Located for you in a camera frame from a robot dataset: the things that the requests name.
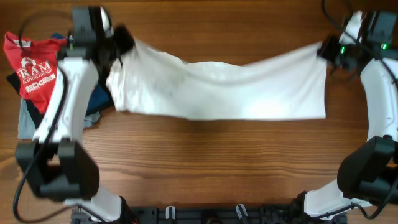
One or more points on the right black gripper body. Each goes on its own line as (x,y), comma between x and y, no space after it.
(337,52)

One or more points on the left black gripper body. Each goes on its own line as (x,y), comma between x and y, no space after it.
(119,42)

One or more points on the white t-shirt black print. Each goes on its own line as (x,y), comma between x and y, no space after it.
(290,86)

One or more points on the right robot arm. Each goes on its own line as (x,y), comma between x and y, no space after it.
(365,180)

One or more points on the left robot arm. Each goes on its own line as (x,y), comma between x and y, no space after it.
(54,164)

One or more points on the navy blue folded shirt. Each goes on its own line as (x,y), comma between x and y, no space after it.
(99,99)

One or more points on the red folded printed t-shirt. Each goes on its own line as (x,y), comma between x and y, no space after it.
(35,64)

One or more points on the black folded shirt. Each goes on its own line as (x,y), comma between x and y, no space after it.
(33,111)

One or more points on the grey folded shirt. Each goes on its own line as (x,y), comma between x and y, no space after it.
(26,126)

